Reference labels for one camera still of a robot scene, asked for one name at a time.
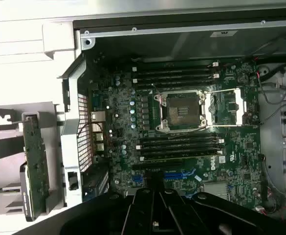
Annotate black open PC case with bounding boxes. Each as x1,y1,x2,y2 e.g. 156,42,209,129
57,18,286,221

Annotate silver chipset heatsink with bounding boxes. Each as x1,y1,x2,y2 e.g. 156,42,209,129
203,182,229,199

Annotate green Dell motherboard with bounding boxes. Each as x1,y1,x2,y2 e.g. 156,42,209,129
83,55,263,211

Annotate RAM slot white latches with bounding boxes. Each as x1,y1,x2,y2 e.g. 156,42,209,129
135,139,225,150
132,61,220,73
139,150,223,162
132,72,220,84

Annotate CPU socket with metal frame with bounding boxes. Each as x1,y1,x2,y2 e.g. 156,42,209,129
154,90,207,135

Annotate metal locking lever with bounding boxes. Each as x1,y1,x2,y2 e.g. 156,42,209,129
201,123,261,130
205,88,239,94

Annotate red and black wire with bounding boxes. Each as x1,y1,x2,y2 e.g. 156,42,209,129
254,56,264,81

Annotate metal disk bay cage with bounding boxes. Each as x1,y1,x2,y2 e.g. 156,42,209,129
257,61,286,216

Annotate grey case handle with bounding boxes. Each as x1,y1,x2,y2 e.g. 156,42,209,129
42,22,76,60

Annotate RAM slot black latches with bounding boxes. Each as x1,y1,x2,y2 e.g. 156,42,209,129
140,135,220,144
135,79,215,90
140,145,220,155

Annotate black case wire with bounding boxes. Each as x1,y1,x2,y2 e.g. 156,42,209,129
251,34,286,58

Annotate silver socket cover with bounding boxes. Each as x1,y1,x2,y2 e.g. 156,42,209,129
202,88,248,127

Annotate wire bundle white connector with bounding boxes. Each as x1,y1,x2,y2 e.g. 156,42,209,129
255,186,286,218

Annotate grey wire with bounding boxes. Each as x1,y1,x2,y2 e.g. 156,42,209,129
257,70,286,123

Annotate grey parts rack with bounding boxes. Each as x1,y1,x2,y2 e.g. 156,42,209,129
0,101,68,216

